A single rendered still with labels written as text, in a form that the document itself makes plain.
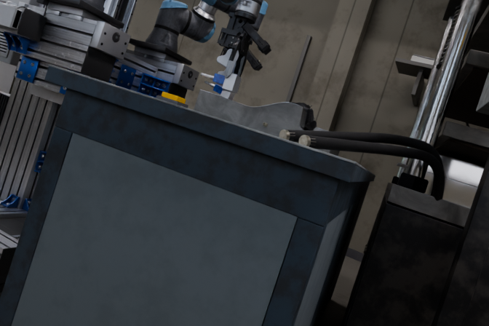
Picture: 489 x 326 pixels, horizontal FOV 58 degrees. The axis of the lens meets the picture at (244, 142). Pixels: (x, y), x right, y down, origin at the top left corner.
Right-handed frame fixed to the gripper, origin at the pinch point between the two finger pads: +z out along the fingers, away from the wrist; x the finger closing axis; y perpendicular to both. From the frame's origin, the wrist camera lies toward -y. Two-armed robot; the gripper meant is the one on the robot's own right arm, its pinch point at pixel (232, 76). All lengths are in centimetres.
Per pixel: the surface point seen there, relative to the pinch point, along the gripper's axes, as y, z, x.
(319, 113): 22, -26, -291
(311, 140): -35.8, 13.0, 29.2
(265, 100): 86, -26, -315
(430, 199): -69, 18, -18
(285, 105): -17.1, 2.9, -10.0
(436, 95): -61, -15, -22
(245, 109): -4.2, 8.1, -10.1
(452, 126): -69, -8, -28
